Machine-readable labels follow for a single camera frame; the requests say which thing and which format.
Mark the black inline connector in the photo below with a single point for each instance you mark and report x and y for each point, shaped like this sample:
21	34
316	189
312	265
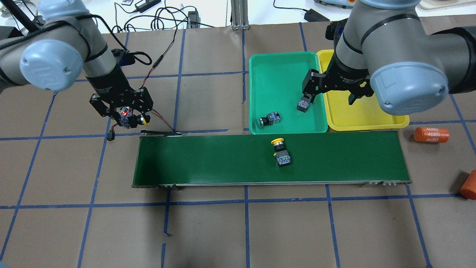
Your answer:
110	136

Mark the orange cylinder with 4680 print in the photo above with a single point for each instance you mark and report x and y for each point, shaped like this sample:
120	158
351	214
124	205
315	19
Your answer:
431	135

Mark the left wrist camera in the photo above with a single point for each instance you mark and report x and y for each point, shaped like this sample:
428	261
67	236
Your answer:
128	58

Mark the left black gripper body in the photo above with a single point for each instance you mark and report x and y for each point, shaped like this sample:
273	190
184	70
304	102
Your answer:
111	85

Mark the yellow push button switch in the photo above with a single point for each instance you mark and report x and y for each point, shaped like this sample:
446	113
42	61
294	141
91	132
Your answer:
281	154
134	121

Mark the green conveyor belt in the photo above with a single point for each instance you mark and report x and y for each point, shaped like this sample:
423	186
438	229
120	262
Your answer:
317	158

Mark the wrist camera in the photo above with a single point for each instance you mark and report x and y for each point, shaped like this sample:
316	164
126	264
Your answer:
335	29
128	58

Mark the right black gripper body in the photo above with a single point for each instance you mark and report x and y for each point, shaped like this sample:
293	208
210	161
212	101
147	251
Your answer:
347	76

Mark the small motor controller board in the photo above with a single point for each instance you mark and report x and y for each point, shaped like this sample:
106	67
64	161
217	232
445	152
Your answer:
125	111

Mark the green push button switch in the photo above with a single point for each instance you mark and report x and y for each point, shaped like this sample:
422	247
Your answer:
270	119
303	104

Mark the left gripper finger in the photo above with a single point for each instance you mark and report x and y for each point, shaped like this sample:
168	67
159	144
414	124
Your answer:
118	117
145	115

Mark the yellow plastic tray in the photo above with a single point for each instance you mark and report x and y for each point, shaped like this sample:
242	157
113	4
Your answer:
364	114

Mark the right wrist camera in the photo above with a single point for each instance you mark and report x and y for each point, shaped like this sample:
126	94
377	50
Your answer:
335	29

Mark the black power adapter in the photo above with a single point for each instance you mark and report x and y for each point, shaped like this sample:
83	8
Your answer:
314	16

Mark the plain orange cylinder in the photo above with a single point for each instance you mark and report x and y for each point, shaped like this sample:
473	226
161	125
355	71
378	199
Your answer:
468	189

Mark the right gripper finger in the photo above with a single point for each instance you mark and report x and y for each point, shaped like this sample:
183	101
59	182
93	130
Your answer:
354	95
310	93

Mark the aluminium frame post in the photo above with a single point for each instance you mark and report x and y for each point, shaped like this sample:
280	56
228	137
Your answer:
239	15

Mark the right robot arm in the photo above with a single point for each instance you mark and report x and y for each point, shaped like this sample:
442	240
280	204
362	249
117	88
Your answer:
383	50

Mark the green plastic tray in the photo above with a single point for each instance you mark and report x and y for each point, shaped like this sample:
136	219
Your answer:
275	81

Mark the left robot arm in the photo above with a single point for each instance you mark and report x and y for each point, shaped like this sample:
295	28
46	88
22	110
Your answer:
69	44

